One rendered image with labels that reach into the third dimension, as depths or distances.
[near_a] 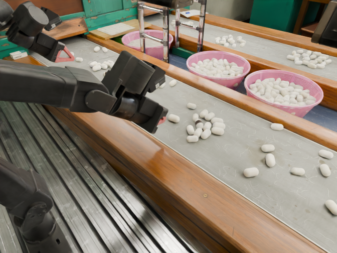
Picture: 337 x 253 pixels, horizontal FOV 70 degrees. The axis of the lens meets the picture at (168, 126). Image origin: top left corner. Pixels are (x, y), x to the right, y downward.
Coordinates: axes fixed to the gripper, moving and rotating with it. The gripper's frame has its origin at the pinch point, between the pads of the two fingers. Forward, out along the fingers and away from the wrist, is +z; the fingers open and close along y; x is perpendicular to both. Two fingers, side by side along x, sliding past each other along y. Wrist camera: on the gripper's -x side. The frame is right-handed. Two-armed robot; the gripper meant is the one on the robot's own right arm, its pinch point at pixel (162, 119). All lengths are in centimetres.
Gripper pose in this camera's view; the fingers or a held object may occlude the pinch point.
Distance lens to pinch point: 64.6
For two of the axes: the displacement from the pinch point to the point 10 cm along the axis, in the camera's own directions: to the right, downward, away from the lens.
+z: 5.1, 1.6, 8.4
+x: -4.5, 8.9, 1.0
